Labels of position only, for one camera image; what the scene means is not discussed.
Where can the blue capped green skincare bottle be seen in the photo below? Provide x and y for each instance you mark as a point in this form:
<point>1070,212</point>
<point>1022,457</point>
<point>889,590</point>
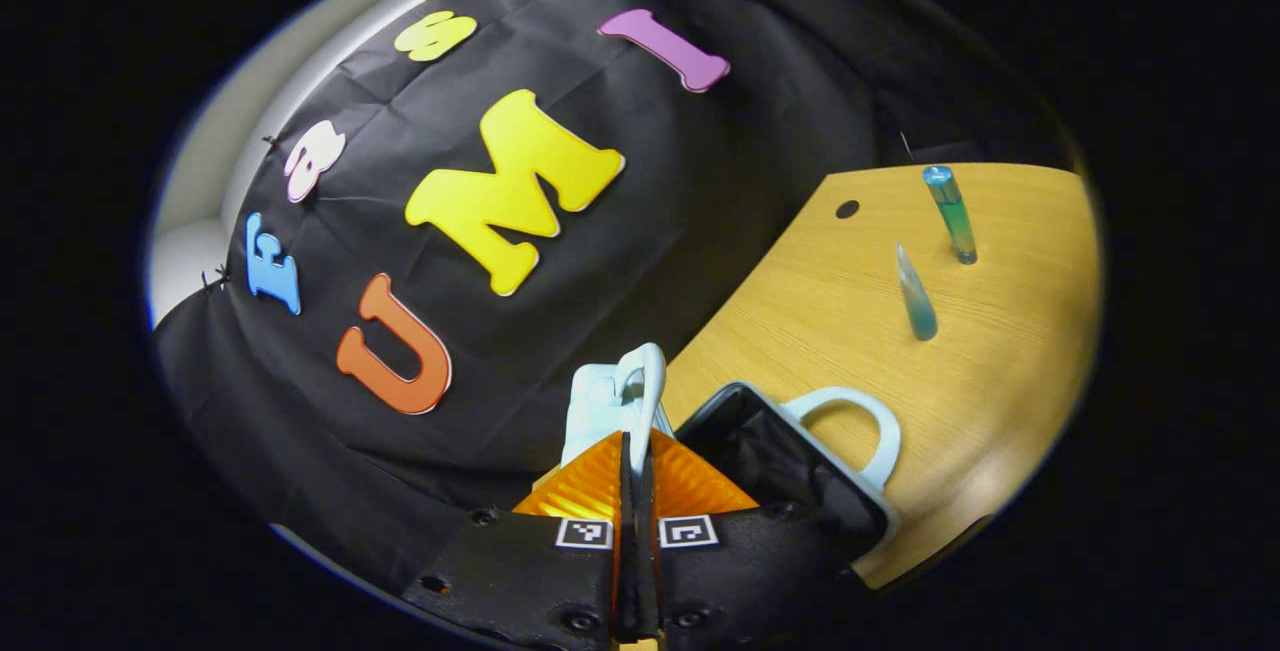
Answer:
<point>952,216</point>

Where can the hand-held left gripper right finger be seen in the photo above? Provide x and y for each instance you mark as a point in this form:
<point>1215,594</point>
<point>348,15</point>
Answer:
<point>740,571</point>

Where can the black backdrop cloth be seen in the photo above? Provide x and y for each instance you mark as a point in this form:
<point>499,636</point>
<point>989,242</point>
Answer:
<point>650,261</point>

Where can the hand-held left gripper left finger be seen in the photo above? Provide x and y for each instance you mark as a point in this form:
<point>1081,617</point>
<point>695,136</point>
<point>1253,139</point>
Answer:
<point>520,571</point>

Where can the light blue skincare tube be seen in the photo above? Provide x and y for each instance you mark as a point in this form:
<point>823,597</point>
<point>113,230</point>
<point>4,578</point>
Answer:
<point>917,306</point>

